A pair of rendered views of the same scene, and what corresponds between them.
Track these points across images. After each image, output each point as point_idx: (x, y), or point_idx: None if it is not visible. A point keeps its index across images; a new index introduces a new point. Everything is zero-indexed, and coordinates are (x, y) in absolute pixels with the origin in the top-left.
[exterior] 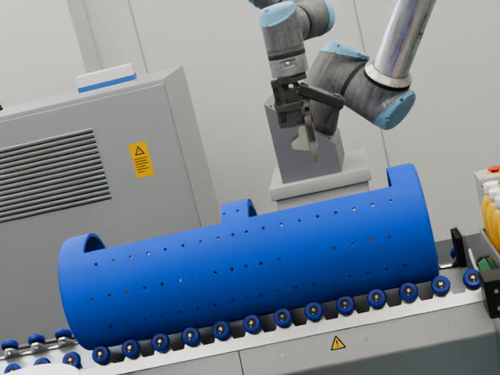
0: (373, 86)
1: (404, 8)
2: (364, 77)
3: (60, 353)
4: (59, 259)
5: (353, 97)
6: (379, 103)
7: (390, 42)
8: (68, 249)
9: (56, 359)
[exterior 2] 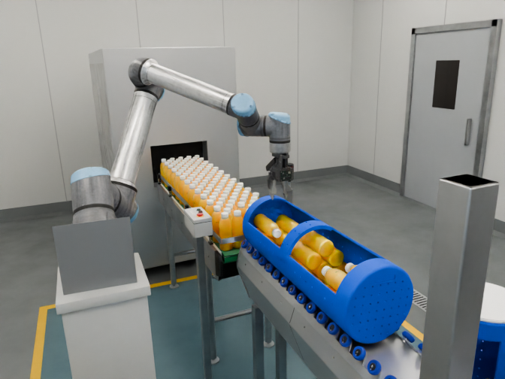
0: (134, 192)
1: (145, 137)
2: (126, 189)
3: (385, 374)
4: (400, 268)
5: (125, 204)
6: (134, 204)
7: (137, 160)
8: (391, 263)
9: (395, 371)
